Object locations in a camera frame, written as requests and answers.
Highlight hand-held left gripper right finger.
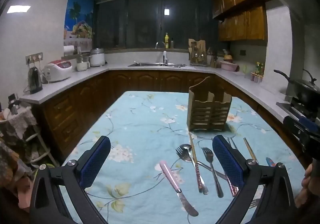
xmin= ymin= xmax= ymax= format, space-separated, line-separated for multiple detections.
xmin=212 ymin=135 xmax=297 ymax=224

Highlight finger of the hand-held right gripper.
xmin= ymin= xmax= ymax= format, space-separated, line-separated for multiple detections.
xmin=283 ymin=115 xmax=320 ymax=132

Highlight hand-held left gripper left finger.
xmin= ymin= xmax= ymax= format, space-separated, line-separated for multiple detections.
xmin=29 ymin=135 xmax=112 ymax=224

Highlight patterned-end wooden chopstick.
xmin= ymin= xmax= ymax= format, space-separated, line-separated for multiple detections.
xmin=189 ymin=132 xmax=203 ymax=192
xmin=243 ymin=137 xmax=259 ymax=164
xmin=224 ymin=173 xmax=238 ymax=197

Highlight wooden utensil holder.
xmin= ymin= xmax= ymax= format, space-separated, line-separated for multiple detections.
xmin=187 ymin=77 xmax=233 ymax=132

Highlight knife block with utensils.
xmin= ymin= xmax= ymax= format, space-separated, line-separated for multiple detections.
xmin=209 ymin=51 xmax=218 ymax=68

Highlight person's right hand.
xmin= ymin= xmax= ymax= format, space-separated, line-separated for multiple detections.
xmin=295 ymin=163 xmax=320 ymax=208

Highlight black gas stove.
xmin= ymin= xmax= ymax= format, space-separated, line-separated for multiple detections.
xmin=276 ymin=96 xmax=320 ymax=121

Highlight black frying pan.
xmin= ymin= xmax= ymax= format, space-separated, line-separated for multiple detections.
xmin=273 ymin=69 xmax=320 ymax=112

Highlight steel spoon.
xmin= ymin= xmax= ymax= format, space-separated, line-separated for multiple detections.
xmin=180 ymin=143 xmax=209 ymax=195

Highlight floral light-blue tablecloth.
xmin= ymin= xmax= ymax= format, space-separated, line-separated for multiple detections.
xmin=59 ymin=90 xmax=302 ymax=224

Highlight dark wooden lower cabinets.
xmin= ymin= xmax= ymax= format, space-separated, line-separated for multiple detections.
xmin=31 ymin=69 xmax=320 ymax=172

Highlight spice bottle set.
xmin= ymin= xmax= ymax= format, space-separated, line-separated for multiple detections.
xmin=250 ymin=61 xmax=265 ymax=83

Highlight brown patterned cloth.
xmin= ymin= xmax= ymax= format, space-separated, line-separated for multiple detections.
xmin=0 ymin=138 xmax=34 ymax=211

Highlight white stool with lace cloth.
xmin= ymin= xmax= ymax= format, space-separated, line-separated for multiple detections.
xmin=0 ymin=106 xmax=52 ymax=164

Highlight pink plastic basin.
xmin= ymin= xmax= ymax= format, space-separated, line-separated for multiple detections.
xmin=220 ymin=61 xmax=240 ymax=72

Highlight glass jar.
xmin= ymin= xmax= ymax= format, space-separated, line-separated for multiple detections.
xmin=76 ymin=56 xmax=91 ymax=72

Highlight white and red rice cooker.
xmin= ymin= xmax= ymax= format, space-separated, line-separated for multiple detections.
xmin=42 ymin=59 xmax=73 ymax=83

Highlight dark electric kettle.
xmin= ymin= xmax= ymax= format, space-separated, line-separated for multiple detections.
xmin=27 ymin=65 xmax=44 ymax=95

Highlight white pot with steel lid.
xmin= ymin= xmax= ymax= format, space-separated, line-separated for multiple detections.
xmin=89 ymin=48 xmax=106 ymax=67

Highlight dish rack with cutting boards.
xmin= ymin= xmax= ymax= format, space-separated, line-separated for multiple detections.
xmin=188 ymin=38 xmax=208 ymax=66

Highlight steel kitchen sink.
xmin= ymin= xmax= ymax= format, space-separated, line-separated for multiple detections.
xmin=128 ymin=62 xmax=187 ymax=68

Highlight paper towel roll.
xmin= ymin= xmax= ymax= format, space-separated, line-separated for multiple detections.
xmin=63 ymin=44 xmax=76 ymax=56

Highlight dark kitchen window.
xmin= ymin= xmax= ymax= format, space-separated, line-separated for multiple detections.
xmin=96 ymin=0 xmax=213 ymax=52

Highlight pink-handled table knife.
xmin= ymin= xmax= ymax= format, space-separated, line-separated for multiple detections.
xmin=159 ymin=160 xmax=199 ymax=217

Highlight grey wall socket strip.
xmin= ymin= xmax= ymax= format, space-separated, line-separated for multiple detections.
xmin=25 ymin=52 xmax=44 ymax=65

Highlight tropical fruit wall poster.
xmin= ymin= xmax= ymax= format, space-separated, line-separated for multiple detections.
xmin=63 ymin=0 xmax=96 ymax=40

